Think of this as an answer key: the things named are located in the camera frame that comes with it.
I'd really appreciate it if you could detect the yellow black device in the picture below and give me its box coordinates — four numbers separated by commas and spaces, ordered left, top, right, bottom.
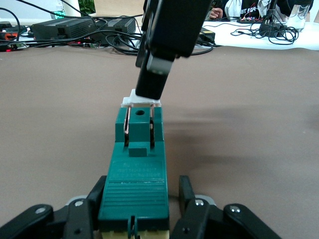
199, 27, 216, 44

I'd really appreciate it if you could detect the clear glass cup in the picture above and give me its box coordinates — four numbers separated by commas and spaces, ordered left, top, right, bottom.
285, 3, 309, 32

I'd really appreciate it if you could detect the circuit board with lights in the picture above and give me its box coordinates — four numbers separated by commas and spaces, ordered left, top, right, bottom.
236, 16, 265, 24

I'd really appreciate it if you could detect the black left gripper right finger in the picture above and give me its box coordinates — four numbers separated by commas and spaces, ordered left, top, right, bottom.
171, 175, 282, 239

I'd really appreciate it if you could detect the black looped cable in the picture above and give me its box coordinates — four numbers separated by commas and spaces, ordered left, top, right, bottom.
106, 32, 144, 55

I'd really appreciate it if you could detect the large black power supply box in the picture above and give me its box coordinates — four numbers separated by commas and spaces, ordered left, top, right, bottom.
32, 17, 97, 41

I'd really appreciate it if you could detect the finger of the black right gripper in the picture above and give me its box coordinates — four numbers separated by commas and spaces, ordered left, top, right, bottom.
135, 47, 176, 100

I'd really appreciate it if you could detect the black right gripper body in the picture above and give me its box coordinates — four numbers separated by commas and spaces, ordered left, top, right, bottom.
142, 0, 214, 58

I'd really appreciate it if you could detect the black stand with cables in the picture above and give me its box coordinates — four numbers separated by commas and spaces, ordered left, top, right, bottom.
259, 0, 299, 45

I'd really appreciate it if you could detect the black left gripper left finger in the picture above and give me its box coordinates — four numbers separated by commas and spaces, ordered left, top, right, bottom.
0, 175, 108, 239

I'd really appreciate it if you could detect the black device with red light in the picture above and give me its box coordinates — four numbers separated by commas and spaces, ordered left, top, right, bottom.
0, 21, 28, 52

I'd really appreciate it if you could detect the green load switch white handle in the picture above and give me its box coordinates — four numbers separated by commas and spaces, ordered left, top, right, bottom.
97, 88, 170, 239

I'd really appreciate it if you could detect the small black power supply box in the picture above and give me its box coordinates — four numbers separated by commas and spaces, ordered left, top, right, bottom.
91, 18, 137, 40

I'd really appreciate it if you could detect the person in black shirt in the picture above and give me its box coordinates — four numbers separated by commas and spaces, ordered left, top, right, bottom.
209, 0, 275, 22

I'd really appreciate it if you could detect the green plant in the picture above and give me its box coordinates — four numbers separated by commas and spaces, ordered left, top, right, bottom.
78, 0, 96, 14

